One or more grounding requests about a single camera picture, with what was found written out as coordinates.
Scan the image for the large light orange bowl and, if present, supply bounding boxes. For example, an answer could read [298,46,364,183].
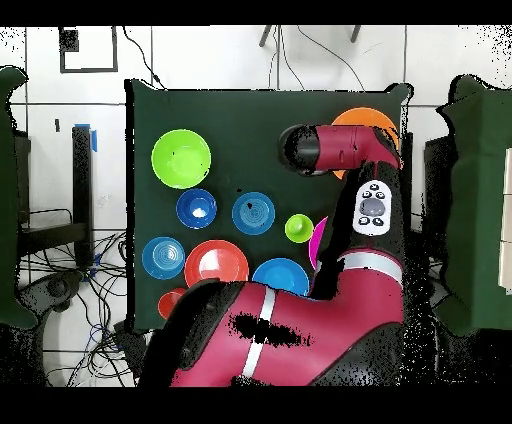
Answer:
[330,106,400,180]

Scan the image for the small light blue bowl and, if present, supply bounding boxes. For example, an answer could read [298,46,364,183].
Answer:
[141,236,186,281]
[231,191,276,236]

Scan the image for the light green cup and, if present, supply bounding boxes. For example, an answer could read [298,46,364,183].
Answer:
[284,213,315,244]

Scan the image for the shallow red-orange bowl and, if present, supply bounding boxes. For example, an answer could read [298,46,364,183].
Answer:
[183,239,250,289]

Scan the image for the medium blue bowl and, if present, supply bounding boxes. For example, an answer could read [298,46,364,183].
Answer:
[251,257,311,297]

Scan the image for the large pink bowl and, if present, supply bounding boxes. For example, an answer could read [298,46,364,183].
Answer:
[307,215,330,271]

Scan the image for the small dark blue bowl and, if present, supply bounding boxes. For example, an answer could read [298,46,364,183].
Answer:
[175,187,218,230]

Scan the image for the dark green tablecloth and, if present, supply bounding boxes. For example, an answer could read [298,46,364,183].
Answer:
[125,78,413,333]

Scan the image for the light green bowl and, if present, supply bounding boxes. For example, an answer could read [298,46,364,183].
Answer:
[150,128,212,190]

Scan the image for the red-orange cup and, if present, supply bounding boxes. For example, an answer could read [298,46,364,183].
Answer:
[157,287,188,320]

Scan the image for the grey tripod legs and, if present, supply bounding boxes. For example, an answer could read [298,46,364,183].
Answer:
[258,25,363,48]

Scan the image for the black power strip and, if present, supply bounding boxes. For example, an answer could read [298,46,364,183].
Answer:
[113,321,150,363]

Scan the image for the green cloth covered table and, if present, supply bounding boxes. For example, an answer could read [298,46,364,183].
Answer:
[433,75,512,337]
[0,65,39,331]

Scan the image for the black chair base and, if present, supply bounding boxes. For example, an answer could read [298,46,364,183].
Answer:
[17,269,85,321]

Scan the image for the beige box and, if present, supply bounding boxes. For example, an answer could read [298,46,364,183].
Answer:
[497,147,512,297]

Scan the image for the black bench frame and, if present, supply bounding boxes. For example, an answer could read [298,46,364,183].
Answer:
[15,125,95,269]

